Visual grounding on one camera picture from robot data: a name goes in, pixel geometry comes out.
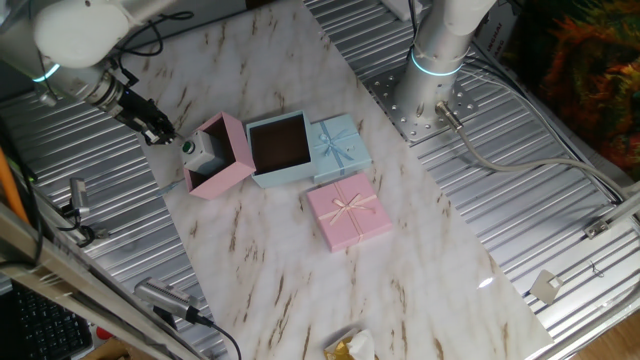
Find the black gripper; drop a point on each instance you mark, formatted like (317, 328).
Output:
(140, 111)

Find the grey push button switch box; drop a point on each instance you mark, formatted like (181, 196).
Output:
(200, 155)

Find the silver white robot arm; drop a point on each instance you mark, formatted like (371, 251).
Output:
(75, 30)

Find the pink open gift box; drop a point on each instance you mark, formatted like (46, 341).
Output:
(240, 160)

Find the blue open gift box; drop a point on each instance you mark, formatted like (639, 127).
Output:
(280, 175)

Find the blue box lid with bow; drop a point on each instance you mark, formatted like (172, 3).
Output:
(350, 155)

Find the pink box lid with bow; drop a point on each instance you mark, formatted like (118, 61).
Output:
(345, 220)

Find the orange tube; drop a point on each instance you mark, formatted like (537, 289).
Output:
(9, 187)

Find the white marble pattern mat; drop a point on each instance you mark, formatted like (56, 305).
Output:
(300, 280)

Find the small red cap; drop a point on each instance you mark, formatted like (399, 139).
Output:
(103, 333)

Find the black keyboard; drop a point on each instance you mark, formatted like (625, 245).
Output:
(45, 330)

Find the gold tissue pack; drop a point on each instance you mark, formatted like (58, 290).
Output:
(350, 347)

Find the colourful orange green cloth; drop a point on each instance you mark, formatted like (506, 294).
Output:
(590, 75)

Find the small camera on clamp mount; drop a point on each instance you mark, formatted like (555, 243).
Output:
(78, 192)

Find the ribbed silver camera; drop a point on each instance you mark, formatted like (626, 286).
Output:
(165, 295)

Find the perforated metal robot base plate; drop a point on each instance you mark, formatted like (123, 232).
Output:
(415, 125)

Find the small metal bracket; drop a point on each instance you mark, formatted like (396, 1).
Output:
(597, 228)

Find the short aluminium frame bar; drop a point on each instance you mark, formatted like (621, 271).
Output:
(625, 207)

